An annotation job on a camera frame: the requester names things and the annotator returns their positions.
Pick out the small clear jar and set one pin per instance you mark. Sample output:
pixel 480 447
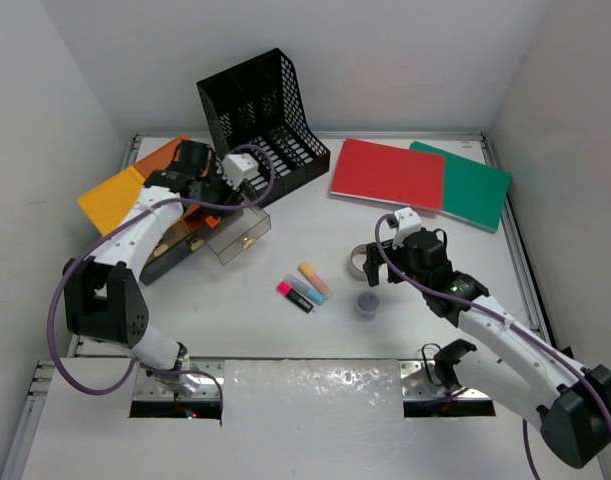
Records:
pixel 367 305

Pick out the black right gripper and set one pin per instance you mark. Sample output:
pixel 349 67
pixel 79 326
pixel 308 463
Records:
pixel 371 265

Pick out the clear grey drawer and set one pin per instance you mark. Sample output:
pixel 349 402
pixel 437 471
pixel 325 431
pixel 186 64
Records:
pixel 237 233

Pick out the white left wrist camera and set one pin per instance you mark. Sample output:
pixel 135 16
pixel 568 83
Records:
pixel 238 167

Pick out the orange yellow drawer organizer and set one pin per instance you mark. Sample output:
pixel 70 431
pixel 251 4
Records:
pixel 127 249

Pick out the white tape roll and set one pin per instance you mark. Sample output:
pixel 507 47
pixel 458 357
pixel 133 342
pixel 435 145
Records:
pixel 356 260

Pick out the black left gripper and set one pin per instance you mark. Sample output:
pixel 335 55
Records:
pixel 229 194

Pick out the red notebook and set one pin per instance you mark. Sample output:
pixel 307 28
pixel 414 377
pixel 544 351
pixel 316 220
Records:
pixel 389 174

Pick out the green notebook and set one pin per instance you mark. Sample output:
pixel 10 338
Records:
pixel 472 191

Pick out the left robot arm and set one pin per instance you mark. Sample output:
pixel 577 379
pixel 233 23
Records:
pixel 117 315

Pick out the black mesh file rack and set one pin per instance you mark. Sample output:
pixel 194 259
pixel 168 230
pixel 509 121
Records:
pixel 258 102

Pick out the pink highlighter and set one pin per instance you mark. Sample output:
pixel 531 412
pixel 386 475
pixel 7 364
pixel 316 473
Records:
pixel 288 292

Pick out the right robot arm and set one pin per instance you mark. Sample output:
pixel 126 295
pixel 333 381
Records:
pixel 567 402

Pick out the blue highlighter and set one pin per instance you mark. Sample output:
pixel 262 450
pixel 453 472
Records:
pixel 305 290

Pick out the light orange highlighter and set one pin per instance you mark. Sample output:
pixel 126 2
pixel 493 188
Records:
pixel 315 280

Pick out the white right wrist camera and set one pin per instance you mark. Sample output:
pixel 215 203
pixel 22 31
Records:
pixel 405 222

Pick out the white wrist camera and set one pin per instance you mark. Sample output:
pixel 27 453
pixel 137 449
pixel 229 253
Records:
pixel 405 222
pixel 238 167

